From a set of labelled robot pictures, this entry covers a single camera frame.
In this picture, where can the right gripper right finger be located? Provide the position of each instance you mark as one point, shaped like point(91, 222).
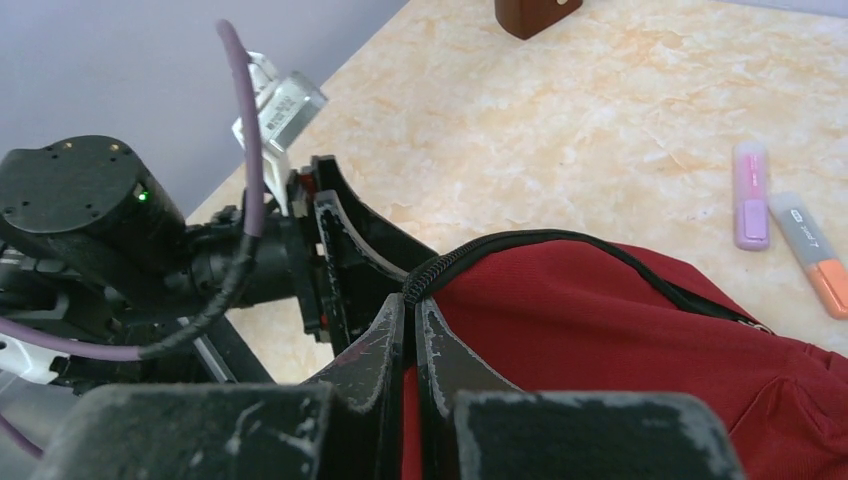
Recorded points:
point(475, 424)

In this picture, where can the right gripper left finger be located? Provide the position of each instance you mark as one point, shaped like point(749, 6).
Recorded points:
point(342, 423)

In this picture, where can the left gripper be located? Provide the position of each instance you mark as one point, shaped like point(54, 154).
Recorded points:
point(365, 256)

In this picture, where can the red backpack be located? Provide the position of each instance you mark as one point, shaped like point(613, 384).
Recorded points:
point(560, 310)

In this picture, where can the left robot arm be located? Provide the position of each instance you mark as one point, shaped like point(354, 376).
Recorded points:
point(96, 256)

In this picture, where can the brown wooden metronome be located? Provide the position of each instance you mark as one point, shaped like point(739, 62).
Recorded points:
point(524, 19)

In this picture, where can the orange highlighter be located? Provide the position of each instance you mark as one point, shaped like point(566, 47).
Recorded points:
point(814, 253)

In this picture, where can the pink highlighter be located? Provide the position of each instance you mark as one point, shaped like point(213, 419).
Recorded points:
point(750, 193)

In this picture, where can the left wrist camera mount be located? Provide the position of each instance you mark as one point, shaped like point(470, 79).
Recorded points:
point(285, 107)

